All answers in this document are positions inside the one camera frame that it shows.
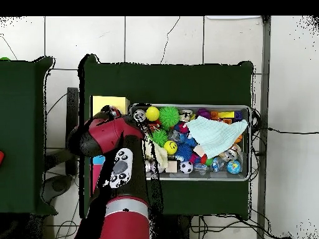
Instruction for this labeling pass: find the wooden box with three holes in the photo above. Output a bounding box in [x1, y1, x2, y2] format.
[90, 95, 131, 199]

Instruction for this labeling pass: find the clear mesh bin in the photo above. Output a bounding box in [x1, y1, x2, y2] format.
[127, 103, 252, 182]

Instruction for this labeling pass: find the green spiky rubber ball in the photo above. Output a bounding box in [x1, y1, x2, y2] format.
[150, 129, 169, 148]
[158, 106, 180, 131]

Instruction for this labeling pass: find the yellow smiley ball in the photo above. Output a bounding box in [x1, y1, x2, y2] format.
[163, 140, 178, 156]

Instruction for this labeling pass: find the yellow tennis ball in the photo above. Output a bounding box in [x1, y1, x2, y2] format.
[145, 106, 161, 122]

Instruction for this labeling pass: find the cream waffle cloth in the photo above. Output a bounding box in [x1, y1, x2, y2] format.
[144, 139, 169, 169]

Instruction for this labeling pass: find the blue spiky rubber ball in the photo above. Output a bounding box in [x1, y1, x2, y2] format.
[174, 143, 194, 162]

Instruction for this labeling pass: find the small soccer ball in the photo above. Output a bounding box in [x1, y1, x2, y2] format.
[179, 161, 194, 174]

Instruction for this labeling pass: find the dark green table cloth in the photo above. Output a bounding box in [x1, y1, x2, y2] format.
[79, 54, 254, 220]

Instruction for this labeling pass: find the purple spiky toy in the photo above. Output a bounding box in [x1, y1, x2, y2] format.
[196, 108, 212, 120]

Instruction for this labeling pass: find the mint knitted cloth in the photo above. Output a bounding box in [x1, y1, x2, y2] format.
[185, 115, 249, 160]

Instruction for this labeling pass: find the yellow plastic block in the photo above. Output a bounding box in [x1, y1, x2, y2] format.
[217, 111, 236, 120]

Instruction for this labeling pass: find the blue globe ball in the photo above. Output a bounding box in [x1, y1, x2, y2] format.
[226, 159, 242, 175]

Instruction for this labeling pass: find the black stand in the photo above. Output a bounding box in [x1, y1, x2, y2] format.
[44, 87, 80, 176]

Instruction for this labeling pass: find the green covered side table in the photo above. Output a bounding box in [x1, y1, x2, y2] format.
[0, 56, 57, 216]

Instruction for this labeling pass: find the black cable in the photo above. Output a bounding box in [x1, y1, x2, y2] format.
[259, 126, 319, 135]

